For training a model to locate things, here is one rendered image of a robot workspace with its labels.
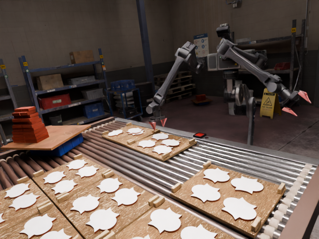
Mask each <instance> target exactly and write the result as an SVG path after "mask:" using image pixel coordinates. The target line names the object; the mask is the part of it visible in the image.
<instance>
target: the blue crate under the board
mask: <svg viewBox="0 0 319 239"><path fill-rule="evenodd" d="M83 141H84V140H83V135H82V133H80V134H78V135H77V136H75V137H73V138H72V139H70V140H68V141H67V142H65V143H63V144H61V145H60V146H58V147H56V148H55V149H53V150H30V152H31V155H32V156H62V155H64V154H65V153H67V152H68V151H70V150H71V149H73V148H74V147H76V146H77V145H79V144H80V143H82V142H83Z"/></svg>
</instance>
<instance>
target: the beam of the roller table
mask: <svg viewBox="0 0 319 239"><path fill-rule="evenodd" d="M115 120H116V121H119V122H123V123H130V122H131V123H132V125H136V126H140V127H144V128H149V129H153V128H152V126H151V125H150V124H147V123H142V122H137V121H133V120H128V119H122V118H115ZM156 129H160V131H162V132H167V133H171V134H175V135H179V136H184V137H188V138H195V137H193V135H194V134H195V133H190V132H185V131H181V130H176V129H170V128H166V127H161V126H156ZM205 137H209V136H205ZM205 137H203V138H195V139H197V140H202V141H206V142H210V143H214V144H219V145H222V146H227V147H232V148H237V149H241V150H245V151H249V152H254V153H257V154H262V155H266V156H272V157H275V158H280V159H284V160H289V161H292V162H297V163H301V164H308V165H312V166H315V167H317V166H318V165H319V159H315V158H311V157H306V156H300V155H296V154H291V153H286V152H281V151H277V150H272V149H267V148H263V147H257V146H252V145H248V144H243V143H238V142H233V141H229V140H224V139H219V138H214V137H209V138H205Z"/></svg>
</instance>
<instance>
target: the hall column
mask: <svg viewBox="0 0 319 239"><path fill-rule="evenodd" d="M136 4H137V12H138V18H139V26H140V32H141V42H142V49H143V56H144V62H145V70H146V76H147V81H148V82H152V85H153V92H154V96H155V94H156V92H155V84H154V76H153V69H152V61H151V55H150V44H149V36H148V29H147V21H146V14H145V7H144V0H136Z"/></svg>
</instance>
